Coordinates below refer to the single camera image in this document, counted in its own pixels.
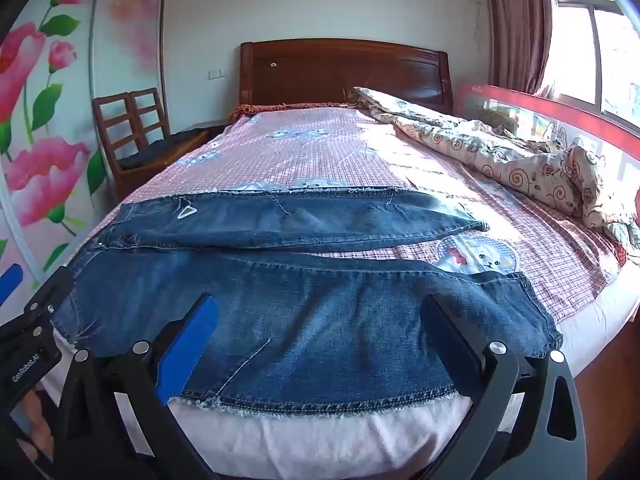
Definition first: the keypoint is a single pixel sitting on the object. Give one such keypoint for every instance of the floral swirl quilt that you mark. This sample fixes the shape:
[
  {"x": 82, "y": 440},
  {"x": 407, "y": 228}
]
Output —
[{"x": 500, "y": 155}]

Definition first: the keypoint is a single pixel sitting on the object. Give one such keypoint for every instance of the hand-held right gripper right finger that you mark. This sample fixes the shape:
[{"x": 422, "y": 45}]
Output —
[{"x": 457, "y": 345}]

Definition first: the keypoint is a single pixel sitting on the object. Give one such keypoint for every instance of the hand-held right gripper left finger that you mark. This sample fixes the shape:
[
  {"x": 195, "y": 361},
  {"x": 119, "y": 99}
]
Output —
[{"x": 192, "y": 345}]

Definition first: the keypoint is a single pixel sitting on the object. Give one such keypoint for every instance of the wooden headboard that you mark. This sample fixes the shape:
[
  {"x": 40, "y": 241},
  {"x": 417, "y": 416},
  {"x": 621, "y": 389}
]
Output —
[{"x": 340, "y": 75}]

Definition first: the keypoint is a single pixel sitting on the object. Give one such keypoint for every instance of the blue denim pants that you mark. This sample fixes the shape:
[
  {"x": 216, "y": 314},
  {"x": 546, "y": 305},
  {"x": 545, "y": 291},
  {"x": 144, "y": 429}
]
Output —
[{"x": 300, "y": 320}]

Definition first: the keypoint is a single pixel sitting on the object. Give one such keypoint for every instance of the wooden nightstand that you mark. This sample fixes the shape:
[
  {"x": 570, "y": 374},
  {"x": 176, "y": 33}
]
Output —
[{"x": 215, "y": 125}]

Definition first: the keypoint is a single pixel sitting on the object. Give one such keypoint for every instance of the window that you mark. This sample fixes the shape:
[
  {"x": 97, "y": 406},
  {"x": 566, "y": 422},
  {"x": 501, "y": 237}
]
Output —
[{"x": 615, "y": 60}]

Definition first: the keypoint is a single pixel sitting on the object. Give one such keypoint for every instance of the pink checked bedsheet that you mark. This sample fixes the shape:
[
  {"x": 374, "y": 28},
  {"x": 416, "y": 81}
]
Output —
[{"x": 325, "y": 160}]

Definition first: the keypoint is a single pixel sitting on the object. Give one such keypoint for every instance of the flower printed wardrobe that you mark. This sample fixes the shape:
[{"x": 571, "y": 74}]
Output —
[{"x": 50, "y": 110}]

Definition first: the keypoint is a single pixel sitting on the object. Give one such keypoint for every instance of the brown fringed cloth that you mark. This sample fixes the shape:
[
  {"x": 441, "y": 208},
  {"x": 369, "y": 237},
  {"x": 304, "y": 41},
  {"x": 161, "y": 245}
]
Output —
[{"x": 260, "y": 108}]

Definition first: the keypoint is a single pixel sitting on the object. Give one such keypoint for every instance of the dark chair cushion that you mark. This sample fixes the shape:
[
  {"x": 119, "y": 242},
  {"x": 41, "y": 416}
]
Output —
[{"x": 160, "y": 150}]

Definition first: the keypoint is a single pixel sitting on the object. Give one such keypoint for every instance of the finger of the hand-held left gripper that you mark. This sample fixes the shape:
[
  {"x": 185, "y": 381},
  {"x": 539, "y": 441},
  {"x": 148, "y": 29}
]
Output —
[
  {"x": 47, "y": 296},
  {"x": 10, "y": 284}
]

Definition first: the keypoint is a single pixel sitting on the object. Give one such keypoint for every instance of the dark pink curtain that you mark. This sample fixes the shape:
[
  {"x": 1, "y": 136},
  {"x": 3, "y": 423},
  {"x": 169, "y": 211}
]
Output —
[{"x": 515, "y": 20}]

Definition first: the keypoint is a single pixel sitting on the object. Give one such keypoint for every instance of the red bed guard rail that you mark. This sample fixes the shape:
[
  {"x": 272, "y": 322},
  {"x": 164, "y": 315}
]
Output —
[{"x": 550, "y": 105}]

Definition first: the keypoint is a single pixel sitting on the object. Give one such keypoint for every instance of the wooden chair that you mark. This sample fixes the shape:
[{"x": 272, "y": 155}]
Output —
[
  {"x": 150, "y": 110},
  {"x": 112, "y": 130}
]

